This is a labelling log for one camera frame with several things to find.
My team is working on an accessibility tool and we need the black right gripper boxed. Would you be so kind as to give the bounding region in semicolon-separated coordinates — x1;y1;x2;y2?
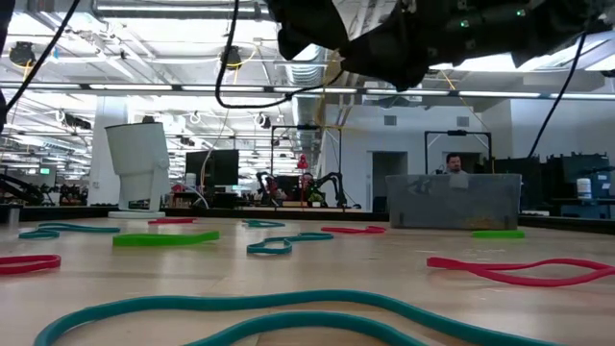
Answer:
268;0;486;92

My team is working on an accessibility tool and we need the red rubber band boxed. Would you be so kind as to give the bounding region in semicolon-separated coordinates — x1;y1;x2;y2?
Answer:
426;256;615;288
147;217;199;226
0;254;62;277
320;225;387;235

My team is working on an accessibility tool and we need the teal rubber band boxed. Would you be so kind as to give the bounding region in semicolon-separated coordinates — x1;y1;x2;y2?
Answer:
246;232;335;256
33;288;568;346
241;218;286;229
17;221;122;240

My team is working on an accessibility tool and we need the grey plastic bin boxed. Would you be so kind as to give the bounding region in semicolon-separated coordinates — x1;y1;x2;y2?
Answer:
385;173;523;231

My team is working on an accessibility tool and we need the green rubber band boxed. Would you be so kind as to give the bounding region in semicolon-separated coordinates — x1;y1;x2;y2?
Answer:
111;231;221;248
471;230;527;239

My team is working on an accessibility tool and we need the person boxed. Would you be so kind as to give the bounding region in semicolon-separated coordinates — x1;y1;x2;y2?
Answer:
444;152;470;176

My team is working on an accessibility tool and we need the black monitor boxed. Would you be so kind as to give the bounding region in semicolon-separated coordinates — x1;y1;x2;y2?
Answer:
184;149;240;189

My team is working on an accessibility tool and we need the long linear ceiling light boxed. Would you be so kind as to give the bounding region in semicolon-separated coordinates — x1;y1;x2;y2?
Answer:
0;82;615;100

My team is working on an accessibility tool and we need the white cylindrical lamp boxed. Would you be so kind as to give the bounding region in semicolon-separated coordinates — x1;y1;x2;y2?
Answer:
104;121;173;220

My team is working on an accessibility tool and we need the black equipment rack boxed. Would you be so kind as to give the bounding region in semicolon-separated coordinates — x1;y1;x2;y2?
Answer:
494;152;612;218

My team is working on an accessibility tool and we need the silver ventilation duct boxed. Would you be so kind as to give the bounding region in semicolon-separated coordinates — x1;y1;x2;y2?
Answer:
283;60;331;140

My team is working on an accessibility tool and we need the black gantry frame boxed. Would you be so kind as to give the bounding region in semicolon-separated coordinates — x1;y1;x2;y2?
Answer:
424;130;493;175
270;124;343;209

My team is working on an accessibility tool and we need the black ceiling camera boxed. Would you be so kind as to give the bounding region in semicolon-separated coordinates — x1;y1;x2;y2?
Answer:
219;45;244;71
9;41;36;66

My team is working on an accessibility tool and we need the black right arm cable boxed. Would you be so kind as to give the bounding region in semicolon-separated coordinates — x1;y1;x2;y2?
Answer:
214;0;345;110

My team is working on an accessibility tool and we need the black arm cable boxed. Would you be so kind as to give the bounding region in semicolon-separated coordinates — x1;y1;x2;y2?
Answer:
214;0;345;110
0;0;82;112

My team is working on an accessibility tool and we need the black power cable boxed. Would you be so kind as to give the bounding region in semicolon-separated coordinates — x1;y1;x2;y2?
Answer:
527;31;588;160

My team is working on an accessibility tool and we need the white lamp cable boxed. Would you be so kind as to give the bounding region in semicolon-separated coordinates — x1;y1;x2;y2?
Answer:
178;185;210;210

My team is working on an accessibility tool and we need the black aluminium table frame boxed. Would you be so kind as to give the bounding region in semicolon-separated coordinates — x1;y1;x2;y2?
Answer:
0;204;615;236

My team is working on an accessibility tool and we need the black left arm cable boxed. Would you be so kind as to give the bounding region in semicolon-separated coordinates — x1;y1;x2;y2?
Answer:
0;0;82;112

